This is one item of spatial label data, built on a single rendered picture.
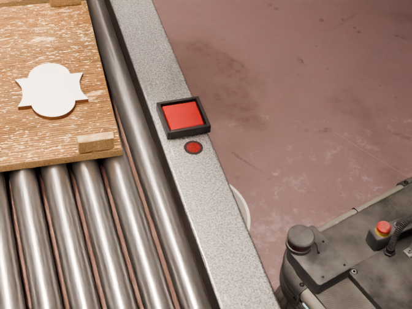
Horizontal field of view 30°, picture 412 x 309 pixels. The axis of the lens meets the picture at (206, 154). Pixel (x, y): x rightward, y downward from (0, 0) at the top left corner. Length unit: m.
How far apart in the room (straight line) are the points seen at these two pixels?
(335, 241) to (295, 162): 0.55
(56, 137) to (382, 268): 1.03
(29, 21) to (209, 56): 1.47
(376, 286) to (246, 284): 0.89
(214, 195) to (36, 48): 0.45
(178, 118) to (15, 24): 0.38
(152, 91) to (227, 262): 0.38
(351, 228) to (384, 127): 0.73
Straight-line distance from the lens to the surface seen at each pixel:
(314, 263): 1.95
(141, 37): 1.49
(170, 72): 1.41
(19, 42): 1.45
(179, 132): 1.28
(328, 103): 2.78
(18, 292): 1.12
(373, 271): 2.00
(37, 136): 1.27
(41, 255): 1.14
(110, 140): 1.23
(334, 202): 2.46
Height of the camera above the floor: 1.84
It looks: 47 degrees down
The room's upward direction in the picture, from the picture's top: 6 degrees clockwise
